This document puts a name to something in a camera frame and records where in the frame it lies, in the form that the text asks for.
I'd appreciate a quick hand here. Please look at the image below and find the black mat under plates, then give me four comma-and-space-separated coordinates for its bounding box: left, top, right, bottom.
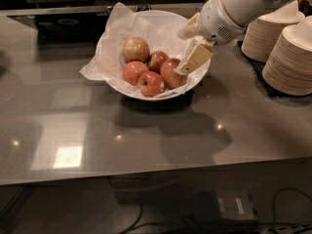
243, 39, 312, 97

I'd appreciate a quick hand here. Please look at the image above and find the paper plate stack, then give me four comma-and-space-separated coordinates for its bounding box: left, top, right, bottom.
262, 16, 312, 97
242, 1, 305, 62

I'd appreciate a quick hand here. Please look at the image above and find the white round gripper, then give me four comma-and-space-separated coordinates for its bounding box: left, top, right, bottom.
175, 0, 243, 75

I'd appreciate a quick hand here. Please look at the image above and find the paper plate stack back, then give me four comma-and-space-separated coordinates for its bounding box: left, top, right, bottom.
242, 1, 305, 62

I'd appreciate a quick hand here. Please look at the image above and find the white ceramic bowl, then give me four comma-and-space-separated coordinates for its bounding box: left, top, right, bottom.
96, 10, 212, 101

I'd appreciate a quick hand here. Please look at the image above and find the blue box under table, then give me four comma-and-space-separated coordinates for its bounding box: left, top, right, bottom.
193, 190, 258, 223

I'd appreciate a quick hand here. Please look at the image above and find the paper plate stack front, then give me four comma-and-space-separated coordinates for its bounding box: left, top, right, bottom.
262, 16, 312, 97

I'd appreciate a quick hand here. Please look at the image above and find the black induction cooktop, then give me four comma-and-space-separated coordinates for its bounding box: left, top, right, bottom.
11, 13, 108, 42

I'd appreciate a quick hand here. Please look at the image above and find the dark red apple centre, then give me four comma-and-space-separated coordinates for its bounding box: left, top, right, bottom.
147, 51, 169, 73

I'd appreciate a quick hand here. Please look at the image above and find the white paper liner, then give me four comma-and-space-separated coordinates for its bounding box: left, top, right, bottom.
79, 2, 204, 99

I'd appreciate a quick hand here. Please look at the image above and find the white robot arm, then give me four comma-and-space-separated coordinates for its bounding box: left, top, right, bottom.
175, 0, 311, 75

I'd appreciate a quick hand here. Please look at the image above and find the yellowish apple back left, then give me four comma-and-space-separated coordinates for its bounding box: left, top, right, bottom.
123, 36, 150, 62

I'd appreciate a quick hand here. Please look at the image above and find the black cable on floor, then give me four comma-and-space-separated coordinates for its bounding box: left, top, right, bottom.
116, 187, 312, 234

